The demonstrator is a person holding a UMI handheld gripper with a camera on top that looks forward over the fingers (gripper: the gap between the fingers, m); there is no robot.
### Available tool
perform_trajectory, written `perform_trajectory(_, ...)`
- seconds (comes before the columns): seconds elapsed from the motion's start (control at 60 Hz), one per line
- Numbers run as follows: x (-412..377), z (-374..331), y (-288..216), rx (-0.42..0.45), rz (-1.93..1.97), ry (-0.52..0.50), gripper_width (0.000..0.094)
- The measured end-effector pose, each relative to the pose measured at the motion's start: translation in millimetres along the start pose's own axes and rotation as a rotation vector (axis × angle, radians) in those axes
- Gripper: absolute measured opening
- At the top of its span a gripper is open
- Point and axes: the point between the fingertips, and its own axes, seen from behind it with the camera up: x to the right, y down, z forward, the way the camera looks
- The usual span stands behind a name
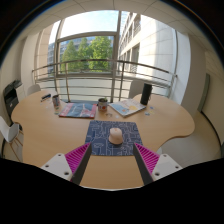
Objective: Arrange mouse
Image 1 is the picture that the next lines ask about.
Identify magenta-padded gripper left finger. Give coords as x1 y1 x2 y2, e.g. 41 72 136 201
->
40 142 93 185

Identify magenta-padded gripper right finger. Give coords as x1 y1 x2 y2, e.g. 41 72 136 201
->
132 142 184 186

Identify black cylindrical bottle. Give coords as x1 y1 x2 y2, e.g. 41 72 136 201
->
139 82 153 106

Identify black printer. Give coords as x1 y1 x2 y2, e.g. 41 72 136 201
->
2 79 24 118

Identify metal balcony railing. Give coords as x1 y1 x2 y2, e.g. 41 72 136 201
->
31 59 178 103

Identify large glass window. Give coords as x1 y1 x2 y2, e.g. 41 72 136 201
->
46 9 123 76

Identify black stapler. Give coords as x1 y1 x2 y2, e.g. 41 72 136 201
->
40 93 53 102

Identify white computer mouse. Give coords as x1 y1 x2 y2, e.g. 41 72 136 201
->
108 127 124 146

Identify white chair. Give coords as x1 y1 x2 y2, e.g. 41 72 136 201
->
128 79 145 100
26 83 42 97
0 115 24 163

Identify light blue cover magazine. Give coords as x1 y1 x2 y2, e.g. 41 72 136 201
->
108 98 147 118

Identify small potted plant cup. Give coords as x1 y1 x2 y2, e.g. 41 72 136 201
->
97 97 109 112

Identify blue patterned mouse pad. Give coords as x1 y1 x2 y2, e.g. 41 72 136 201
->
84 120 144 157

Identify red cover magazine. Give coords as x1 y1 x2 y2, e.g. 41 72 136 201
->
58 102 98 120

